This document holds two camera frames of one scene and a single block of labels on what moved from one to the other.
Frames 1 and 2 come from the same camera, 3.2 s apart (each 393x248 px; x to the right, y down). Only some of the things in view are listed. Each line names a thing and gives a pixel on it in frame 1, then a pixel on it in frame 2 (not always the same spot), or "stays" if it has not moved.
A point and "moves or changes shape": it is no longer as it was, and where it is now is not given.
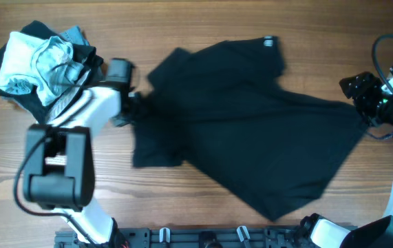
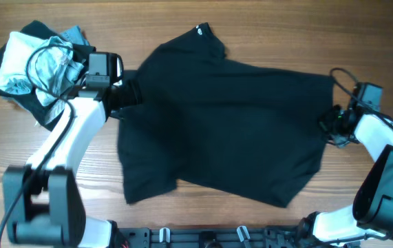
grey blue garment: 76,35 stays
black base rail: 258,237 stays
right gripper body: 375,104 -> 330,121
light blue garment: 36,64 stays
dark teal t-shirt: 224,109 moves or changes shape
